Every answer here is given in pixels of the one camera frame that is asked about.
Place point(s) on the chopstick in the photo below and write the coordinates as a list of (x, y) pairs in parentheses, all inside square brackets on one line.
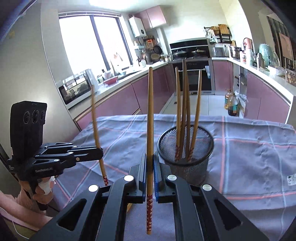
[(197, 114), (188, 125), (150, 150), (178, 122), (96, 136), (183, 109)]

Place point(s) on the black built-in oven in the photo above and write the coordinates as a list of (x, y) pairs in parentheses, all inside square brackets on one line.
[(205, 66)]

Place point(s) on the white microwave oven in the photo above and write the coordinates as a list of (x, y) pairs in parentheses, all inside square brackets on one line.
[(74, 88)]

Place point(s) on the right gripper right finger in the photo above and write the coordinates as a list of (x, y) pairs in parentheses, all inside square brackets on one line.
[(170, 188)]

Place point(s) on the steel stock pot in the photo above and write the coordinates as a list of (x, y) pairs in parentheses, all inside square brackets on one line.
[(235, 52)]

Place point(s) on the black range hood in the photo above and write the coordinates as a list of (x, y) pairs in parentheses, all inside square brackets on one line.
[(190, 48)]

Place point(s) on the white water heater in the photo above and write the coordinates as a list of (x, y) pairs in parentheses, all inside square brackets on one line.
[(137, 27)]

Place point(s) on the cooking oil bottle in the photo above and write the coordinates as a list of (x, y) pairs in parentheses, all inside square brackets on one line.
[(231, 103)]

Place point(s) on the white electric kettle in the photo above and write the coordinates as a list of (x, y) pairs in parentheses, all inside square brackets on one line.
[(91, 77)]

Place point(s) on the pink forearm sleeve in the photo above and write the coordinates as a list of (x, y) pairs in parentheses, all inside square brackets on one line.
[(22, 215)]

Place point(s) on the blue plaid tablecloth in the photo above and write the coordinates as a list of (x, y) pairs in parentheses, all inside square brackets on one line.
[(252, 165)]

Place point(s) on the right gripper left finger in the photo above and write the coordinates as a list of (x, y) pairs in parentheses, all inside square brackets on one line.
[(129, 189)]

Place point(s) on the window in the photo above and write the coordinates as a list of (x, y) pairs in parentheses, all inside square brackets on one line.
[(95, 42)]

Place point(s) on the black camera box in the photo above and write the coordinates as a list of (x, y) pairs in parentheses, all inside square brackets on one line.
[(26, 128)]

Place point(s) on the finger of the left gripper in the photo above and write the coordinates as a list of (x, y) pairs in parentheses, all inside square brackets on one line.
[(84, 154)]

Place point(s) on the pink wall cabinet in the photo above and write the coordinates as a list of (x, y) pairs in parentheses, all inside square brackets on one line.
[(152, 17)]

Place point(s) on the left hand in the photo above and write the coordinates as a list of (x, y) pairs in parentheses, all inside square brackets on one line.
[(31, 203)]

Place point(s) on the black mesh cup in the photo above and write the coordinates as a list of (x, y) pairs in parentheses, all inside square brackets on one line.
[(187, 162)]

